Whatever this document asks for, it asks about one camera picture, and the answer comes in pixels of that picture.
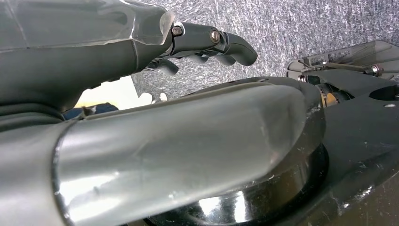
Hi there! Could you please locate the black robot lower body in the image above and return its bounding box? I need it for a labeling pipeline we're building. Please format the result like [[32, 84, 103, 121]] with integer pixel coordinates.
[[143, 40, 399, 226]]

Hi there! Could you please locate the pale flat object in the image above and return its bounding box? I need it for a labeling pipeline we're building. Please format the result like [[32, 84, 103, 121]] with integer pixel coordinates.
[[74, 75, 153, 110]]

